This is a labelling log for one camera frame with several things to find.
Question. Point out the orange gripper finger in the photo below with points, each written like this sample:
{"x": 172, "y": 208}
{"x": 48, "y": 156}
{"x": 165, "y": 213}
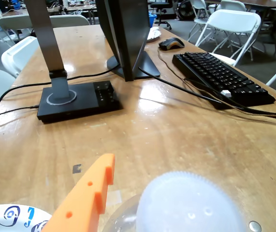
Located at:
{"x": 80, "y": 207}

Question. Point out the black keyboard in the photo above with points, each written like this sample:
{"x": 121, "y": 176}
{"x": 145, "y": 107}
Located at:
{"x": 215, "y": 72}

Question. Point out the plain white paper plate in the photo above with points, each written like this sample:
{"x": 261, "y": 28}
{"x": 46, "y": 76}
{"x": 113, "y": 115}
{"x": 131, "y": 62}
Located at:
{"x": 153, "y": 33}

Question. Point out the black grey desk lamp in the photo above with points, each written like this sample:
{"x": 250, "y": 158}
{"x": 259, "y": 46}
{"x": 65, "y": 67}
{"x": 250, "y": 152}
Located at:
{"x": 80, "y": 101}

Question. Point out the black computer monitor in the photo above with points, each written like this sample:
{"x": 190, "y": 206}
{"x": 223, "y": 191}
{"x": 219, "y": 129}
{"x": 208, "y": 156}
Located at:
{"x": 126, "y": 36}

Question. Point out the round metal table disc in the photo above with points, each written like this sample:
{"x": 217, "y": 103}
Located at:
{"x": 255, "y": 226}

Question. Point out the cluttered background work table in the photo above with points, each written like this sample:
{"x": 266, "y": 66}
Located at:
{"x": 75, "y": 9}

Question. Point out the blue plastic bin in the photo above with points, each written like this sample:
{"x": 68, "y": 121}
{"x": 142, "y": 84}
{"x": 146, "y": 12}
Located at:
{"x": 152, "y": 18}

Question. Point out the clear water bottle white cap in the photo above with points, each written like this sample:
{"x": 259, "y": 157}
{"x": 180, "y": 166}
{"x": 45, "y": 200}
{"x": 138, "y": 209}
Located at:
{"x": 188, "y": 205}

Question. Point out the black orange computer mouse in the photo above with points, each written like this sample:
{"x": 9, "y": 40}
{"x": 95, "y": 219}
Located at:
{"x": 170, "y": 43}

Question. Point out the clear tape strip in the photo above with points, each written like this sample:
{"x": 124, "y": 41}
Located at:
{"x": 114, "y": 198}

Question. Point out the black office chair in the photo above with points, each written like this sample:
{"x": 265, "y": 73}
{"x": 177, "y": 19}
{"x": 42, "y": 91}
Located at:
{"x": 161, "y": 4}

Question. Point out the black floor fan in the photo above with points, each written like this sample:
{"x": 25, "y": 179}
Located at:
{"x": 186, "y": 10}

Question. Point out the brown background table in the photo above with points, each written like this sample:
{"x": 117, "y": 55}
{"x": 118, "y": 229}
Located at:
{"x": 261, "y": 3}

